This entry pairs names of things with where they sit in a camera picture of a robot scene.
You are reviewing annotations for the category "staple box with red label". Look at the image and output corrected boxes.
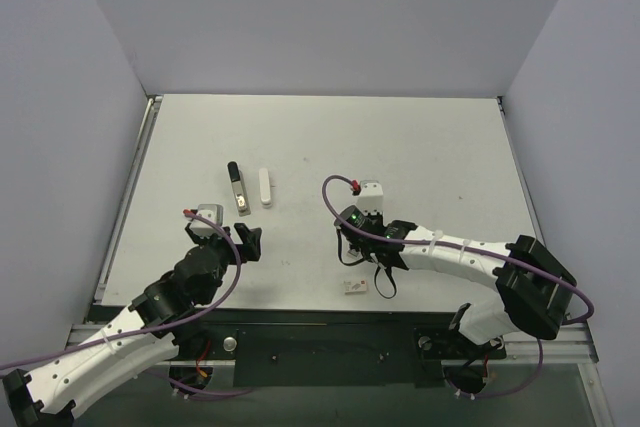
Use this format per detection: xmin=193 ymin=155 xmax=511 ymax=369
xmin=343 ymin=279 xmax=369 ymax=295

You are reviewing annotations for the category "white stapler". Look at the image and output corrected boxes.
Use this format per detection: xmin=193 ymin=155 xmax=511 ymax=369
xmin=258 ymin=168 xmax=273 ymax=208

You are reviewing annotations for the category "small metal stapler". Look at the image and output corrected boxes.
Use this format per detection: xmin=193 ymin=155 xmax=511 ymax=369
xmin=227 ymin=161 xmax=250 ymax=216

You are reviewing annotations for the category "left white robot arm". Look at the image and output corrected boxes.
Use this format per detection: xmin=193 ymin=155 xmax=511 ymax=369
xmin=2 ymin=223 xmax=262 ymax=426

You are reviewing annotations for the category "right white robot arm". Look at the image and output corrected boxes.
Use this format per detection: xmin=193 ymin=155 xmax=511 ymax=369
xmin=334 ymin=205 xmax=576 ymax=356

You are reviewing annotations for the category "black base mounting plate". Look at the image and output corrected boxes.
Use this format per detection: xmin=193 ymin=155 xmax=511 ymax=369
xmin=169 ymin=309 xmax=506 ymax=388

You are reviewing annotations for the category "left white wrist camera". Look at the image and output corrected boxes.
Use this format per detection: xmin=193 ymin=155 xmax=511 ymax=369
xmin=183 ymin=203 xmax=224 ymax=244

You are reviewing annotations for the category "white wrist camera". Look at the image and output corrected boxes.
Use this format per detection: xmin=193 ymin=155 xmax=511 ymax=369
xmin=351 ymin=180 xmax=384 ymax=217
xmin=183 ymin=203 xmax=224 ymax=244

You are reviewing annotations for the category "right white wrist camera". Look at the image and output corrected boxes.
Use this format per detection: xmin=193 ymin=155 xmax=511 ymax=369
xmin=351 ymin=180 xmax=384 ymax=217

